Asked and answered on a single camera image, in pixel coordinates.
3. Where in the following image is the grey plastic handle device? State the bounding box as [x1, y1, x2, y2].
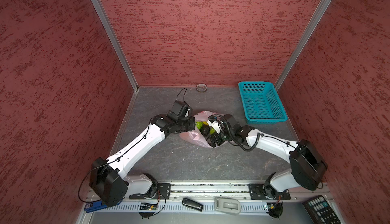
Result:
[214, 198, 241, 215]

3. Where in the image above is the left circuit board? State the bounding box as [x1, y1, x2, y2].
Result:
[139, 202, 158, 211]

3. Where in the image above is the aluminium corner post right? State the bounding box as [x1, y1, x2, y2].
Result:
[274, 0, 332, 91]

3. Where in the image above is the pink plastic bag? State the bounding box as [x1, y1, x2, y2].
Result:
[179, 111, 217, 148]

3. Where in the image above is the right circuit board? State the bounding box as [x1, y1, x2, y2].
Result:
[267, 202, 283, 219]

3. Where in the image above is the black remote stick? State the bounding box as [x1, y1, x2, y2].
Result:
[182, 198, 204, 212]

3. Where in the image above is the teal plastic basket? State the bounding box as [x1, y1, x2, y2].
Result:
[238, 81, 287, 124]

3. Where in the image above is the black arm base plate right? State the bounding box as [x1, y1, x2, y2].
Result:
[248, 183, 291, 201]

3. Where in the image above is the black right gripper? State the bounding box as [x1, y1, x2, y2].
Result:
[204, 126, 234, 147]

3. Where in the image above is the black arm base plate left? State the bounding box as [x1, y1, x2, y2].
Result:
[129, 183, 172, 201]

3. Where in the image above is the blue utility tool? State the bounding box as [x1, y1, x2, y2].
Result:
[84, 200, 108, 213]

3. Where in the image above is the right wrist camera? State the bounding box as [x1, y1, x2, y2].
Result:
[207, 120, 221, 134]

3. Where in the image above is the circuit board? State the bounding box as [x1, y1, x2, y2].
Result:
[139, 202, 158, 211]
[267, 202, 283, 219]

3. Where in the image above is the black calculator keypad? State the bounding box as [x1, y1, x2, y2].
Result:
[302, 195, 341, 224]

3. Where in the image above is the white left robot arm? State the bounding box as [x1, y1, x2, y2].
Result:
[89, 101, 196, 207]

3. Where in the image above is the aluminium corner post left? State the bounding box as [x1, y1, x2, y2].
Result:
[91, 0, 139, 93]

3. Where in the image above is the aluminium front rail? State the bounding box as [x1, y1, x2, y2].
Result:
[85, 180, 331, 202]

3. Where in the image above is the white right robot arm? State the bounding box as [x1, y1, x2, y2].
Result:
[207, 114, 328, 200]

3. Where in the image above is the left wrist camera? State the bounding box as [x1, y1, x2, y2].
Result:
[168, 101, 193, 121]

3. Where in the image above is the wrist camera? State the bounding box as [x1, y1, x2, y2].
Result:
[207, 120, 221, 134]
[168, 101, 193, 121]

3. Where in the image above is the aluminium corner post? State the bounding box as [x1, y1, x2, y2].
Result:
[91, 0, 139, 93]
[274, 0, 332, 91]

